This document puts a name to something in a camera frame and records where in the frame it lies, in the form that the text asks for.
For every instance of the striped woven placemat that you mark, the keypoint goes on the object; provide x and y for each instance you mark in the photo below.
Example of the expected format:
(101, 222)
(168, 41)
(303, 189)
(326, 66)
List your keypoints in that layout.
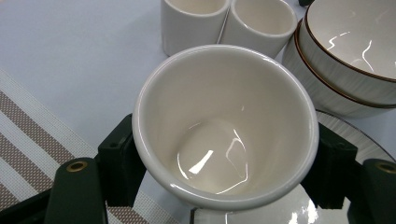
(28, 133)

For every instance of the pale blue table sheet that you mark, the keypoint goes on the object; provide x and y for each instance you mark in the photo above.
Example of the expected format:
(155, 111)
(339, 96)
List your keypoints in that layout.
(77, 46)

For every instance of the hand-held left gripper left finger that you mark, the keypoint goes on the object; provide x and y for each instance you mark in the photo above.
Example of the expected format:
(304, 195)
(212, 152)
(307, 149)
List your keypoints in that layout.
(120, 168)

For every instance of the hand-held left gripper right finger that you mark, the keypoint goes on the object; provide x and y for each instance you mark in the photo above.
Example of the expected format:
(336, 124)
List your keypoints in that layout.
(334, 174)

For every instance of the cream ceramic cup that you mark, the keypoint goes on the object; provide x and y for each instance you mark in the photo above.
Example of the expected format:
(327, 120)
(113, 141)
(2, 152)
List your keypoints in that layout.
(258, 18)
(186, 28)
(224, 118)

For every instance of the white plate with dark rim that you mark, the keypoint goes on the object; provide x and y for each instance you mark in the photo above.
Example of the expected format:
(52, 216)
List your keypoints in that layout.
(358, 137)

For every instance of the white bowl with dark rim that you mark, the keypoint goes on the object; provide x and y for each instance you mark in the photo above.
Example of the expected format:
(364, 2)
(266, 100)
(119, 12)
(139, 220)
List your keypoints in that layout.
(351, 31)
(314, 87)

